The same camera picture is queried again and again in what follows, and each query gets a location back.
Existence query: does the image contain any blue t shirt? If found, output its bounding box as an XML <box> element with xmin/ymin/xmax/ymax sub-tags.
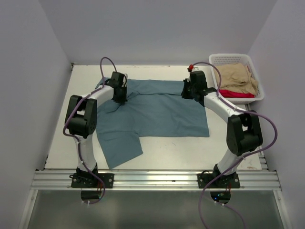
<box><xmin>96</xmin><ymin>79</ymin><xmax>210</xmax><ymax>169</ymax></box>

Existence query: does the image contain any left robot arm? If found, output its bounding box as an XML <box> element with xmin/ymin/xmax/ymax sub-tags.
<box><xmin>63</xmin><ymin>72</ymin><xmax>127</xmax><ymax>187</ymax></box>

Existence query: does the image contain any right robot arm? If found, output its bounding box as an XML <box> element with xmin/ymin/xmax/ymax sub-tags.
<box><xmin>181</xmin><ymin>70</ymin><xmax>263</xmax><ymax>187</ymax></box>

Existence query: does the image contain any red t shirt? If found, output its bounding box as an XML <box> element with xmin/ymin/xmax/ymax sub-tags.
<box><xmin>219</xmin><ymin>89</ymin><xmax>255</xmax><ymax>98</ymax></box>

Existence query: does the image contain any white plastic laundry basket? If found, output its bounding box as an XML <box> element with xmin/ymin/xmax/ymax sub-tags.
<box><xmin>209</xmin><ymin>53</ymin><xmax>264</xmax><ymax>104</ymax></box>

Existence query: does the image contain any beige t shirt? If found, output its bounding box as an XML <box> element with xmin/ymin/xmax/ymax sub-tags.
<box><xmin>217</xmin><ymin>63</ymin><xmax>258</xmax><ymax>96</ymax></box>

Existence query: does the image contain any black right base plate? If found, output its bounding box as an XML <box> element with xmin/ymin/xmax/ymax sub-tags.
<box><xmin>197</xmin><ymin>170</ymin><xmax>241</xmax><ymax>189</ymax></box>

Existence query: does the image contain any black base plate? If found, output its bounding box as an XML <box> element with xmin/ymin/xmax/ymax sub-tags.
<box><xmin>197</xmin><ymin>170</ymin><xmax>241</xmax><ymax>189</ymax></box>
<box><xmin>69</xmin><ymin>173</ymin><xmax>114</xmax><ymax>188</ymax></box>

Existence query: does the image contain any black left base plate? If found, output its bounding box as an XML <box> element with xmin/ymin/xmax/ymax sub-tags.
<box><xmin>69</xmin><ymin>173</ymin><xmax>114</xmax><ymax>188</ymax></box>

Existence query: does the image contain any aluminium mounting rail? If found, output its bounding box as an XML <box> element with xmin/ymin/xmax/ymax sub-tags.
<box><xmin>30</xmin><ymin>102</ymin><xmax>283</xmax><ymax>191</ymax></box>

